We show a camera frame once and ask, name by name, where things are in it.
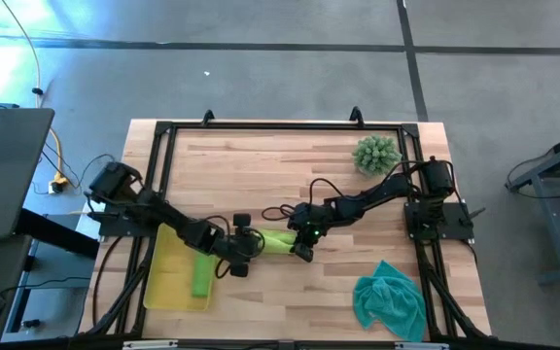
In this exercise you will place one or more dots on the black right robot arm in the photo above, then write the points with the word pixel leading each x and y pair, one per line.
pixel 382 189

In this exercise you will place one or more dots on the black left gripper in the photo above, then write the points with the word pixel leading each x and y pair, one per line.
pixel 238 247

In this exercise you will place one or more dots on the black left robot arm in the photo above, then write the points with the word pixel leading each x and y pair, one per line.
pixel 178 223

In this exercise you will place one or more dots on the white paper sheet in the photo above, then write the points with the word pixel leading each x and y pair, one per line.
pixel 88 228

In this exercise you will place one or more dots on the black metal table frame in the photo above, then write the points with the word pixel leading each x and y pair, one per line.
pixel 285 126

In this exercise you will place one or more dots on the teal microfiber towel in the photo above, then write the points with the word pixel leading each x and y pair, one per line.
pixel 389 301

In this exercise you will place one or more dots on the dark grey desk top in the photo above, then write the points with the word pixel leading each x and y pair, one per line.
pixel 3 170

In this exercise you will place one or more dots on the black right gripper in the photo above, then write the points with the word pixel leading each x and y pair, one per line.
pixel 309 219

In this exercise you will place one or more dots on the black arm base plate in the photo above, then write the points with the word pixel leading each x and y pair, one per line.
pixel 115 226
pixel 455 223

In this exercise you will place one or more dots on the lime green microfiber towel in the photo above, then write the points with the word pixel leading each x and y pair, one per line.
pixel 277 241
pixel 202 279

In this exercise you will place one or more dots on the black table clamp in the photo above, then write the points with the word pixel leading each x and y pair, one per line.
pixel 207 116
pixel 356 115

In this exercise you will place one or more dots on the black desk support beam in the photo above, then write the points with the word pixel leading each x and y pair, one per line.
pixel 56 233

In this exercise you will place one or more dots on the yellow plastic basket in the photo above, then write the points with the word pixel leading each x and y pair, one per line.
pixel 168 277

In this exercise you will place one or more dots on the grey low cart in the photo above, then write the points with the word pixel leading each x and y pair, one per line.
pixel 61 262

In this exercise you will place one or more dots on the silver metal bracket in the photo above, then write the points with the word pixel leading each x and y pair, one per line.
pixel 149 345
pixel 421 346

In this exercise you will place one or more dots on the green artificial plant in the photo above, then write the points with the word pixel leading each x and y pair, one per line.
pixel 376 155

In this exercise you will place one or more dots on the grey metal side table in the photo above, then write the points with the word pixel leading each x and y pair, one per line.
pixel 547 169

